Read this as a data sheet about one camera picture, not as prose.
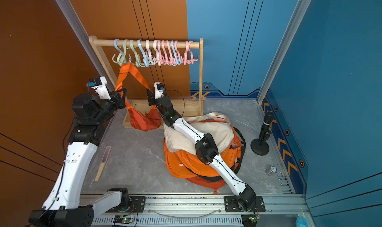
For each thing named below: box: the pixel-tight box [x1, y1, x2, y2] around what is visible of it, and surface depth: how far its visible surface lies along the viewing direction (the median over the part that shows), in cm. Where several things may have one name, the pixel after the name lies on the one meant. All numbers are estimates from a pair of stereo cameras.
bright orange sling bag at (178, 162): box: [163, 140, 204, 179], surface depth 78 cm
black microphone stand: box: [250, 111, 274, 156], surface depth 93 cm
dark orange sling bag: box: [186, 174, 227, 195], surface depth 77 cm
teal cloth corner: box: [295, 216, 309, 227], surface depth 67 cm
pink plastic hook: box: [182, 40, 199, 66], surface depth 74 cm
